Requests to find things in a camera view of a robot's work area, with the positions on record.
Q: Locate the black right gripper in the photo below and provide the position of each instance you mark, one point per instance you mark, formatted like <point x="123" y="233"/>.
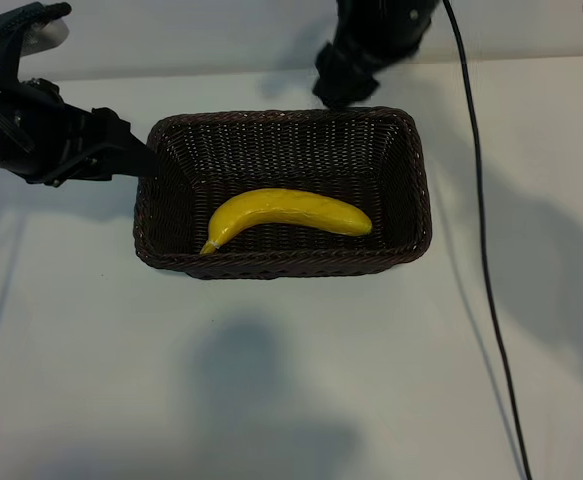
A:
<point x="381" y="30"/>

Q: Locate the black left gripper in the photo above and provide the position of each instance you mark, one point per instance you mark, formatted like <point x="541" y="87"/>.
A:
<point x="21" y="130"/>

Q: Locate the dark brown wicker basket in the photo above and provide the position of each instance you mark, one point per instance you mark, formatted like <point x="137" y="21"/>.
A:
<point x="296" y="150"/>

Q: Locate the yellow banana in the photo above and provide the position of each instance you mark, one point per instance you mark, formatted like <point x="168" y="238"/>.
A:
<point x="291" y="205"/>

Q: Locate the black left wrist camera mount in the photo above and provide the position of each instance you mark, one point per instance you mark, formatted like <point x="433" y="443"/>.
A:
<point x="1" y="35"/>

